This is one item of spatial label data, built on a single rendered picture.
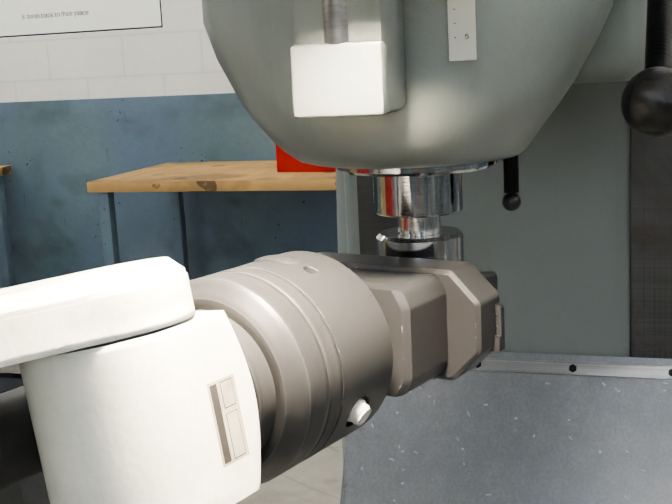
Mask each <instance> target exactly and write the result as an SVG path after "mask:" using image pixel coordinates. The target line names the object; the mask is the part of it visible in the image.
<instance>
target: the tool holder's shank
mask: <svg viewBox="0 0 672 504"><path fill-rule="evenodd" d="M440 230H441V217H440V216H439V217H429V218H398V232H400V233H401V234H406V235H426V234H433V233H437V232H439V231H440Z"/></svg>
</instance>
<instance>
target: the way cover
mask: <svg viewBox="0 0 672 504"><path fill-rule="evenodd" d="M602 382H604V384H605V386H604V385H603V384H602ZM663 382H665V383H668V384H663ZM545 383H550V385H546V384H545ZM420 387H421V388H422V390H421V389H420V388H419V386H418V387H417V388H415V389H413V390H412V392H411V393H409V392H408V393H406V394H405V395H403V396H399V397H392V396H386V397H385V399H384V401H383V403H382V404H381V406H380V408H379V409H378V411H377V412H376V413H375V415H374V416H373V417H372V418H371V419H370V420H369V421H368V422H367V423H365V424H364V425H363V426H361V427H360V428H358V429H357V430H355V431H353V432H352V433H350V434H348V435H347V436H346V444H345V455H344V465H343V476H342V487H341V497H340V504H672V359H663V358H638V357H612V356H587V355H562V354H536V353H511V352H491V353H490V354H489V355H487V356H486V357H485V358H484V359H483V360H482V361H481V362H480V363H479V364H478V365H477V366H476V367H475V368H473V369H471V370H470V371H468V372H467V373H465V374H463V375H462V376H460V377H458V378H457V379H455V380H445V379H438V378H437V379H432V380H429V381H427V382H425V383H423V384H422V385H420ZM615 388H616V389H617V390H616V389H615ZM618 390H620V392H618ZM663 390H666V391H663ZM428 395H429V396H430V397H428ZM434 400H435V405H434ZM484 404H488V405H487V406H484ZM396 411H398V412H399V413H398V414H397V413H396ZM467 412H469V414H470V416H469V415H468V413H467ZM515 417H517V419H515ZM568 419H570V421H568ZM371 423H373V425H374V427H373V428H372V426H371ZM514 429H516V430H517V431H515V430H514ZM534 434H535V436H534V437H533V435H534ZM568 436H570V437H571V438H572V440H571V439H570V438H569V437H568ZM457 438H458V439H459V441H458V440H457ZM399 445H400V448H399ZM461 448H464V450H461ZM401 450H404V453H403V452H401ZM599 450H601V453H599ZM625 450H627V451H629V453H627V452H626V451H625ZM414 451H416V452H418V454H417V453H415V452H414ZM389 458H392V459H395V461H392V460H390V459H389ZM463 463H465V465H463ZM361 467H362V468H364V469H363V470H362V469H361ZM403 469H405V470H403ZM641 469H642V470H645V472H644V471H641ZM402 470H403V471H402ZM402 482H404V484H401V483H402ZM486 494H491V495H486ZM624 495H626V496H627V497H628V498H629V500H627V499H626V498H625V497H624ZM393 500H396V501H395V502H393Z"/></svg>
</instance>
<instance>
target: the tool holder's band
mask: <svg viewBox="0 0 672 504"><path fill-rule="evenodd" d="M376 242H377V252H378V253H379V254H381V255H384V256H392V257H407V258H429V257H439V256H446V255H451V254H455V253H458V252H460V251H462V250H463V249H464V234H463V232H462V231H461V230H459V229H458V228H456V227H451V226H443V225H441V230H440V231H439V232H437V233H433V234H426V235H406V234H401V233H400V232H398V227H395V228H390V229H386V230H383V231H381V232H380V233H379V234H378V235H377V236H376Z"/></svg>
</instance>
